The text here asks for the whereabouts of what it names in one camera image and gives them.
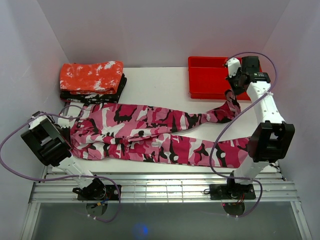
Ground pink camo trousers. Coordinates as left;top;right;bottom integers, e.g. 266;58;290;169
70;90;249;169

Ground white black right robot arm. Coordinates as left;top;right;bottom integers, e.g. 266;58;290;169
225;56;295;199

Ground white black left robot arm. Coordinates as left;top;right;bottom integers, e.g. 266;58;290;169
21;111;107;201

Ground orange white folded trousers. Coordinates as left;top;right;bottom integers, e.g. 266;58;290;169
59;61;124;94

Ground black camo folded trousers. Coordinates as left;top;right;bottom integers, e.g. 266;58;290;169
60;73;127;105

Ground red plastic tray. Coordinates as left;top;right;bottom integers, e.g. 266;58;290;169
187;56;262;101

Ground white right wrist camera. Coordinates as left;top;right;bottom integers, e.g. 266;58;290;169
224;57;241;78

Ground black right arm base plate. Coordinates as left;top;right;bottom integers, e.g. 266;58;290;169
209;183;256;200

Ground aluminium rail frame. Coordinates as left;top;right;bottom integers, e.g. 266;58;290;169
21;159;312;240

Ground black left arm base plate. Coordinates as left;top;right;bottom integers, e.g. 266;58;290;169
76;184;122;202

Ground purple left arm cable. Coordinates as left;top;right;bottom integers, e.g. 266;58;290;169
0;104;123;223

